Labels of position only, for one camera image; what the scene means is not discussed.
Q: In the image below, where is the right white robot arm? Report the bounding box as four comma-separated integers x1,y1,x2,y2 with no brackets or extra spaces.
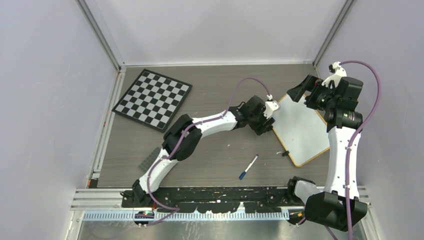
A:
285,75,368,232

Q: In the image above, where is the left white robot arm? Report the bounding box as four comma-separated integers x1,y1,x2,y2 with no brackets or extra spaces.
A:
131,95,280,207

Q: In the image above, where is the white slotted cable duct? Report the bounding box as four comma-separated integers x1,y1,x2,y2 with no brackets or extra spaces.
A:
82,209,290,222

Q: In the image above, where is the aluminium frame rail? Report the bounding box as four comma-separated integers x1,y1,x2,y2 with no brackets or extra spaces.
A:
70,65,127,211

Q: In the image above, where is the grey studded baseplate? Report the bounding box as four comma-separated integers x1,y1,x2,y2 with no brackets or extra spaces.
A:
138,147,162,173

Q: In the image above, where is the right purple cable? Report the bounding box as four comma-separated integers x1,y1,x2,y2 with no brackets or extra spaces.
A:
296,60,382,240

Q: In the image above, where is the yellow framed whiteboard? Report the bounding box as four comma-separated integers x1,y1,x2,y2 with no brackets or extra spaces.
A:
272,94,330,167

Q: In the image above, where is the black white chessboard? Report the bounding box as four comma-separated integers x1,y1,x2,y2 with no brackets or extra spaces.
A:
112,69,193,133

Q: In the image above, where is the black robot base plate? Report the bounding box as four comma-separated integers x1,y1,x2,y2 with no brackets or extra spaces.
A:
120,186,304,214

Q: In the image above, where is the blue capped whiteboard marker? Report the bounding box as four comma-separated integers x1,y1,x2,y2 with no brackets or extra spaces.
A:
238,154,259,180

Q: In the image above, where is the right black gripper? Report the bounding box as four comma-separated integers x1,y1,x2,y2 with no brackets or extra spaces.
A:
287,74,338,111

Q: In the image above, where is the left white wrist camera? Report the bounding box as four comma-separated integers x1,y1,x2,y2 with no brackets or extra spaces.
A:
263,94,281,119

